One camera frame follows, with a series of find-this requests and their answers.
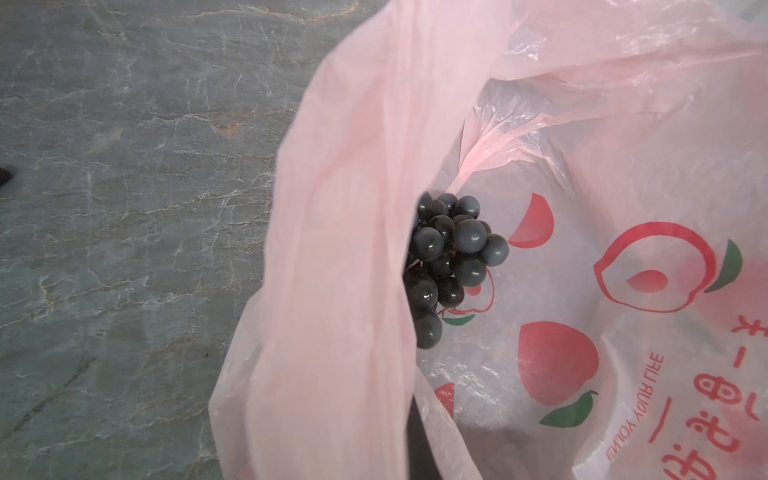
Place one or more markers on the pink plastic bag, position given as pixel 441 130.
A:
pixel 620 147

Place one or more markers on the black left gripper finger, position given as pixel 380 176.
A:
pixel 422 465

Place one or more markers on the dark hex key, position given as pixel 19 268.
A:
pixel 5 176

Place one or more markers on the dark fake grape bunch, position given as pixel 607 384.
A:
pixel 447 272

